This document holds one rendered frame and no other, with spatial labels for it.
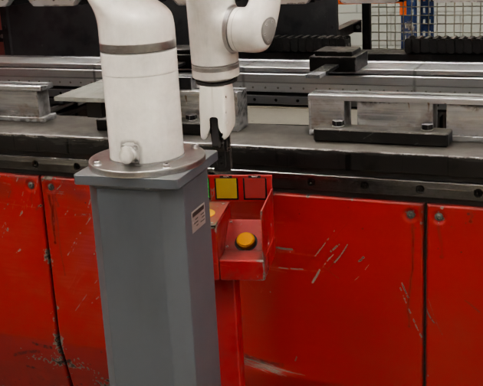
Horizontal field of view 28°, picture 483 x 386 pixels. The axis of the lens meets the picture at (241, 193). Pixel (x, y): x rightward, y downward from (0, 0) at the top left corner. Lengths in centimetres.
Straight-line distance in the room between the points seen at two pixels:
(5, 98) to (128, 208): 114
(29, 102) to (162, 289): 113
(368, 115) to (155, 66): 80
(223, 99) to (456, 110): 63
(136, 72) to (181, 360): 47
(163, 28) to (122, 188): 25
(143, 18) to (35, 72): 139
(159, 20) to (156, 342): 52
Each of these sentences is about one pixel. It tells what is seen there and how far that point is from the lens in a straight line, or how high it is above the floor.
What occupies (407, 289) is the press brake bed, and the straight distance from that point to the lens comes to 214.
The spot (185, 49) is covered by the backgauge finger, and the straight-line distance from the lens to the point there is 255.
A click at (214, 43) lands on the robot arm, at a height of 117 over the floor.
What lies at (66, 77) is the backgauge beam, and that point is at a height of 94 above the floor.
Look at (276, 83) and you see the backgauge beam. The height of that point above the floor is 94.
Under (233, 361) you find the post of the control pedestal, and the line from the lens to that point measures 210.
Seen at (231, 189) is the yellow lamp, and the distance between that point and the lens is 206.
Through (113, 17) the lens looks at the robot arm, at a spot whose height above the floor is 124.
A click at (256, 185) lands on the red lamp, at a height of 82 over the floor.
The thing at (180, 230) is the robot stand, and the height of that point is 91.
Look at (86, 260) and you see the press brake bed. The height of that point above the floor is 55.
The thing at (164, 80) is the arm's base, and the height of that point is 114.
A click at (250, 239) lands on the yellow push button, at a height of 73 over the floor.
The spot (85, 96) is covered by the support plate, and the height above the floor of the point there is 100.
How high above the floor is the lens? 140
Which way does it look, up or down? 17 degrees down
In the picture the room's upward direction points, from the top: 3 degrees counter-clockwise
